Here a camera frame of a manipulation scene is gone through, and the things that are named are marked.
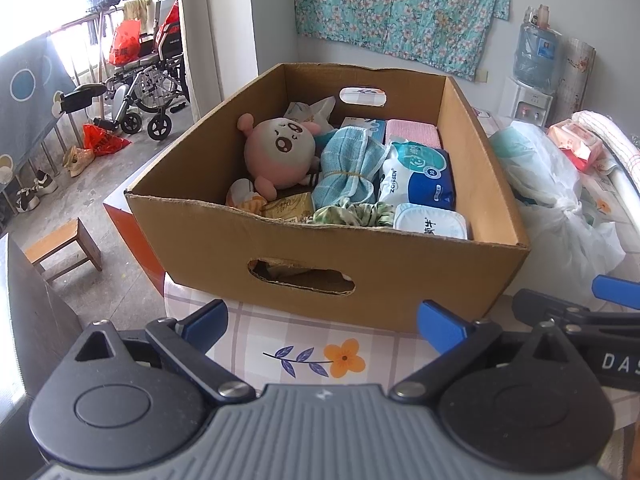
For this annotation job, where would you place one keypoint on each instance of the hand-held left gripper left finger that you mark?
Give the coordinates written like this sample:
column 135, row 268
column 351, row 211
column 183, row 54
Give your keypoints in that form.
column 205, row 320

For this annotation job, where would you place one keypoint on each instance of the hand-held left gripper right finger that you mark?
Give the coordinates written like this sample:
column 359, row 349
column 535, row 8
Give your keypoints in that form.
column 442, row 325

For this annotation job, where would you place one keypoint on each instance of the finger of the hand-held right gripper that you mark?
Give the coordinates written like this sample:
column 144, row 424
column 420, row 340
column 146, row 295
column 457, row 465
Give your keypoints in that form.
column 617, row 291
column 550, row 305

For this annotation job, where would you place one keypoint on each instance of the white yogurt cup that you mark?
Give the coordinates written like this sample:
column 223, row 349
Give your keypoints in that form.
column 432, row 222

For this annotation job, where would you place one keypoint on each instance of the brown cardboard box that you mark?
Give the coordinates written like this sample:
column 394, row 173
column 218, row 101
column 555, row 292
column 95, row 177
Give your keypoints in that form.
column 350, row 275

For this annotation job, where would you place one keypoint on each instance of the gold tissue pack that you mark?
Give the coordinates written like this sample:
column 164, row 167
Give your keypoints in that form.
column 287, row 206

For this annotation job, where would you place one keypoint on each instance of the green floral scrunchie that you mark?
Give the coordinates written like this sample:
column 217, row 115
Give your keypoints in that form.
column 350, row 212

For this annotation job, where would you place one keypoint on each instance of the blue white wipes pack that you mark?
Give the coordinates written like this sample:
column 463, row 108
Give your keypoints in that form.
column 417, row 175

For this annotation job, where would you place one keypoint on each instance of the blue towel bundle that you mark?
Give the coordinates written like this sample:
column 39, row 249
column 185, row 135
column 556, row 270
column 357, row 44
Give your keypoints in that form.
column 350, row 165

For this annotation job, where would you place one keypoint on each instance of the pink plush toy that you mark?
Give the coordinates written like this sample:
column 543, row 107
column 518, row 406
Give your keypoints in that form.
column 280, row 150

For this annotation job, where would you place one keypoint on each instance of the pink sponge cloth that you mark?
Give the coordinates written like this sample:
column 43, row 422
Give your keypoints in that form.
column 412, row 132

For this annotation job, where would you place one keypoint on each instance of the light blue packet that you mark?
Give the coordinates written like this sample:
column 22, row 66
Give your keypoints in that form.
column 362, row 127

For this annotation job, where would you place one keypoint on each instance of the white teal plastic packet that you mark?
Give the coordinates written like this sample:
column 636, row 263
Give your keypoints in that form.
column 310, row 110

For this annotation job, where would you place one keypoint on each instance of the checked bed sheet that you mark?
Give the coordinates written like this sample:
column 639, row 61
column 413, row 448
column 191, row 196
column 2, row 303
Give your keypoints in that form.
column 260, row 330

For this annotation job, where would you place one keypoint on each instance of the white plastic bag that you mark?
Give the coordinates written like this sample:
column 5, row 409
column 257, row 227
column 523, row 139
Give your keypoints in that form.
column 550, row 200

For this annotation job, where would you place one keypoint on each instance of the orange box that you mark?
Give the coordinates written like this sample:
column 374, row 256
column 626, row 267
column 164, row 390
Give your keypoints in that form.
column 135, row 240

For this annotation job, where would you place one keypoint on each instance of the white stitched towel blanket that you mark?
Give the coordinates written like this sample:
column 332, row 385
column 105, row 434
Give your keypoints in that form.
column 615, row 140

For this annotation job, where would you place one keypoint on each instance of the red wet wipes pack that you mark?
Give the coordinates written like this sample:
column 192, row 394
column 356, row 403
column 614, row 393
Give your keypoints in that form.
column 575, row 142

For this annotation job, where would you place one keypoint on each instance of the wooden stool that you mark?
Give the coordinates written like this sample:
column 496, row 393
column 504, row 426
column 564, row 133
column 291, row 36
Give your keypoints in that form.
column 65, row 245

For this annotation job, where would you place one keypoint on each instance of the white water dispenser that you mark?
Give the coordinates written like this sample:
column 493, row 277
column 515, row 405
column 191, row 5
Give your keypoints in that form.
column 530, row 102

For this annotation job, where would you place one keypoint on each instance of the beige shoe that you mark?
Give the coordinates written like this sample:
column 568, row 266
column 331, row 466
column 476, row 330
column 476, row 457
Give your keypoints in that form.
column 77, row 160

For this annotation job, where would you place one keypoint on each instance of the red plastic bag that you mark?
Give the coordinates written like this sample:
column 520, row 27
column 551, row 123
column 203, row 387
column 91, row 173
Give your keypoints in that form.
column 105, row 140
column 125, row 42

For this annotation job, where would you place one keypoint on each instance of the black white sneaker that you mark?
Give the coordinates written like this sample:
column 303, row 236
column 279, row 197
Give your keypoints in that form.
column 45, row 182
column 27, row 200

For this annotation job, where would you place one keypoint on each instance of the floral rolled mat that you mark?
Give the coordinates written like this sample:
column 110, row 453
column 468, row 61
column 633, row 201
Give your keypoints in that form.
column 575, row 80

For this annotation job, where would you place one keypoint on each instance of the wheelchair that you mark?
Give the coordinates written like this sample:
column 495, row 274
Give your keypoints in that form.
column 150, row 80

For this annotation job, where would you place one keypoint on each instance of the blue water bottle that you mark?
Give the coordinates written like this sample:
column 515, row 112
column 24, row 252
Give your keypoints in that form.
column 537, row 57

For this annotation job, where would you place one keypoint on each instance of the grey circle-print curtain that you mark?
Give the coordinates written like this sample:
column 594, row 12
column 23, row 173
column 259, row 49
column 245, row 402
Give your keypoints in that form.
column 30, row 95

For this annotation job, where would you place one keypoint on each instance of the yellow hanging towel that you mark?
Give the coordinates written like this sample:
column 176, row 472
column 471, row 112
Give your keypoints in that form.
column 137, row 10

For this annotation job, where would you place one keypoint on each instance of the teal floral wall cloth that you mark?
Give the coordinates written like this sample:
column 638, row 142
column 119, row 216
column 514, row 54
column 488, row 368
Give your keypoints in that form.
column 400, row 10

